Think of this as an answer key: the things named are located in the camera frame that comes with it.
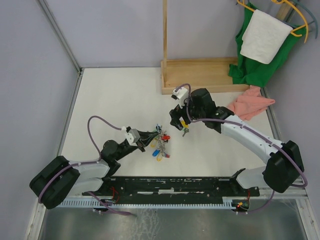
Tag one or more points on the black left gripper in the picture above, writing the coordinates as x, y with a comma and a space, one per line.
146, 137

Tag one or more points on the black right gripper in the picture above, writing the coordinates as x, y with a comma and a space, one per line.
176, 114

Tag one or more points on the metal keyring organizer blue handle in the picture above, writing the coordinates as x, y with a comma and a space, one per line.
159, 144

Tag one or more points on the key with green tag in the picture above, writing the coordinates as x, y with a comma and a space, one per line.
185, 131

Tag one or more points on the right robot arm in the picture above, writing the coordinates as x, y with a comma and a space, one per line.
283, 161

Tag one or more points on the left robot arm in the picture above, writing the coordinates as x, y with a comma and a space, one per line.
62, 178

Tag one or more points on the key with yellow tag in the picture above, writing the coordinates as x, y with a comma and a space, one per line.
184, 124

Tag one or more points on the pink cloth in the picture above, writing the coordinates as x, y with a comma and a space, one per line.
250, 103

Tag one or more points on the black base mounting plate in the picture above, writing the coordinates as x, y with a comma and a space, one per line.
214, 186

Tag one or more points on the green shirt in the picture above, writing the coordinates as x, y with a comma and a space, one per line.
251, 72

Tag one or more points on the white towel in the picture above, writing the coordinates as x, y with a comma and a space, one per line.
263, 37

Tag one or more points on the teal clothes hanger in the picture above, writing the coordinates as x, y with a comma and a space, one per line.
291, 18

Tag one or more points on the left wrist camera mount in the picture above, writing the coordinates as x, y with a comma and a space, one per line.
131, 135

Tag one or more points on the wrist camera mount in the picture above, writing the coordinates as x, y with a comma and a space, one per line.
181, 95
131, 135

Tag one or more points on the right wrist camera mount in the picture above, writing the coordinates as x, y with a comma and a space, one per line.
181, 95

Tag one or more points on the wooden rack frame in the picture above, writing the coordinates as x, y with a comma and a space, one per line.
210, 73

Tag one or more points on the white cable duct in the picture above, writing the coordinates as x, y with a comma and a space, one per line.
89, 202

